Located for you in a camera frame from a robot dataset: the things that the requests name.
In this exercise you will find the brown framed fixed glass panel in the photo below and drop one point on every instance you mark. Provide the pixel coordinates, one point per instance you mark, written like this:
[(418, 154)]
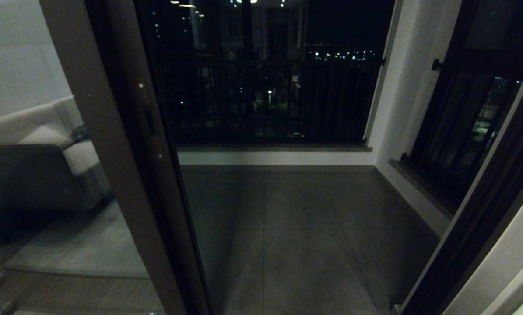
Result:
[(114, 144)]

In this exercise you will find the stone window sill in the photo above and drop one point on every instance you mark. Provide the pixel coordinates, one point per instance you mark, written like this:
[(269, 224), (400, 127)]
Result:
[(419, 186)]

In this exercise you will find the black balcony railing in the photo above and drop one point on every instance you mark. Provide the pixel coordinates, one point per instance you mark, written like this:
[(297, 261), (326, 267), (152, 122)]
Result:
[(331, 100)]

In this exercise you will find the black barred window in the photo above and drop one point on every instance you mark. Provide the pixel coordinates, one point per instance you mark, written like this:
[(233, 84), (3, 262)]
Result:
[(462, 109)]

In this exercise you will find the beige sofa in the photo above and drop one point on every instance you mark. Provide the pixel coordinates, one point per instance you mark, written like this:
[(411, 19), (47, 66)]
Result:
[(82, 157)]

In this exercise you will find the dark green cloth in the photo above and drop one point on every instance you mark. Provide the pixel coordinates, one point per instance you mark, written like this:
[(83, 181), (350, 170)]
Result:
[(80, 132)]

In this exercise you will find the brown framed sliding glass door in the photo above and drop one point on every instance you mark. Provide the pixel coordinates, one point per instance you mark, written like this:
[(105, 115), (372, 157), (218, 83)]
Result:
[(156, 144)]

